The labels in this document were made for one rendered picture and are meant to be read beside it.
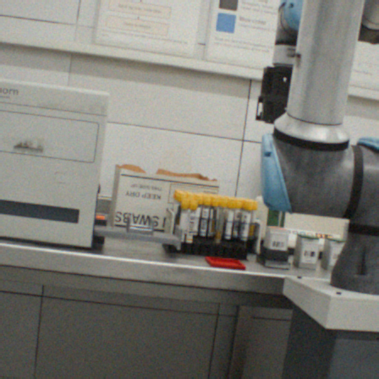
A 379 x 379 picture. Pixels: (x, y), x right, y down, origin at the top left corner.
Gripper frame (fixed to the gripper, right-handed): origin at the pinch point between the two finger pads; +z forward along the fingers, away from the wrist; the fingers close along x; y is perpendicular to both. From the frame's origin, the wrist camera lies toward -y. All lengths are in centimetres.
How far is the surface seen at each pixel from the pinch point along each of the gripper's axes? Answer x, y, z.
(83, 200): 8.5, 39.7, 11.3
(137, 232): 6.4, 28.8, 16.2
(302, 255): 0.5, -6.1, 17.8
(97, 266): 12.4, 35.5, 22.5
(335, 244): -0.6, -13.4, 14.8
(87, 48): -52, 46, -25
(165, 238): 6.7, 23.3, 16.8
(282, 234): 1.9, -0.7, 13.9
